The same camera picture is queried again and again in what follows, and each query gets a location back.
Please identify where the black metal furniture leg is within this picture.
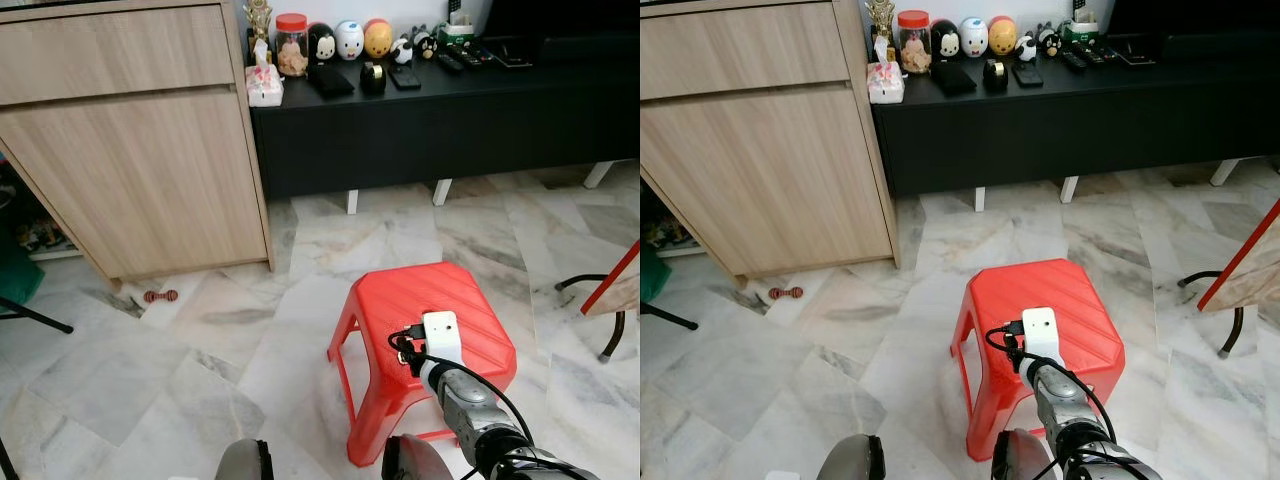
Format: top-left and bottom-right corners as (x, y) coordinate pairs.
(0, 296), (75, 336)
(640, 302), (700, 333)

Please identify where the red lidded glass jar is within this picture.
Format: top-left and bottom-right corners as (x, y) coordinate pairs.
(274, 13), (310, 79)
(896, 10), (933, 76)

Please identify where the red edged wooden table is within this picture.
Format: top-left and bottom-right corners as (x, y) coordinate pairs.
(580, 240), (641, 318)
(1196, 196), (1280, 314)

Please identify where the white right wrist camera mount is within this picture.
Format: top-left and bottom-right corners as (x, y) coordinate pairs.
(421, 310), (466, 367)
(1019, 307), (1062, 363)

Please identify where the white round figure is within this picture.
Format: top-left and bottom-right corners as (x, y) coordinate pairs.
(335, 19), (366, 62)
(959, 16), (991, 59)

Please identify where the pink white tissue box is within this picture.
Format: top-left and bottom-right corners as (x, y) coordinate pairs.
(245, 40), (286, 108)
(867, 37), (907, 106)

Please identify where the red plastic stool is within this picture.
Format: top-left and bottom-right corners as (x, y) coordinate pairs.
(327, 262), (518, 468)
(950, 258), (1126, 463)

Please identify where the black wallet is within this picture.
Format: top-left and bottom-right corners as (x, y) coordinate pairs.
(306, 62), (356, 99)
(930, 59), (979, 98)

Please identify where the green bag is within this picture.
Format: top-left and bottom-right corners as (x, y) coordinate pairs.
(0, 238), (47, 307)
(640, 243), (674, 305)

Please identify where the black television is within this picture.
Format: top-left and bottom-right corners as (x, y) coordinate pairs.
(480, 0), (641, 43)
(1104, 0), (1280, 39)

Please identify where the light wooden cabinet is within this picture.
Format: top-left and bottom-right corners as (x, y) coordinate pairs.
(640, 0), (901, 287)
(0, 0), (276, 287)

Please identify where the grey left robot leg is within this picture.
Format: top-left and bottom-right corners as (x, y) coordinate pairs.
(818, 434), (887, 480)
(214, 438), (274, 480)

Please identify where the gold trophy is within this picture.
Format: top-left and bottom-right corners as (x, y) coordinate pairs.
(244, 0), (274, 47)
(866, 0), (897, 45)

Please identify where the orange round figure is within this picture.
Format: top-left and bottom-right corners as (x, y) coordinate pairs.
(363, 17), (394, 60)
(988, 15), (1019, 57)

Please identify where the black flat device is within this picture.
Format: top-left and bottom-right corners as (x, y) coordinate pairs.
(1113, 40), (1158, 68)
(487, 42), (535, 70)

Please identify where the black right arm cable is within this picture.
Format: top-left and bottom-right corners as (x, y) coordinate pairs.
(985, 320), (1121, 480)
(388, 322), (541, 480)

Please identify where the black tv console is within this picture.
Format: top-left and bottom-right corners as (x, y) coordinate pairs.
(248, 35), (641, 215)
(872, 33), (1280, 213)

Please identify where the black curved chair base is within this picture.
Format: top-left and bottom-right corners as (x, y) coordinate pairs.
(555, 272), (627, 364)
(1177, 269), (1247, 360)

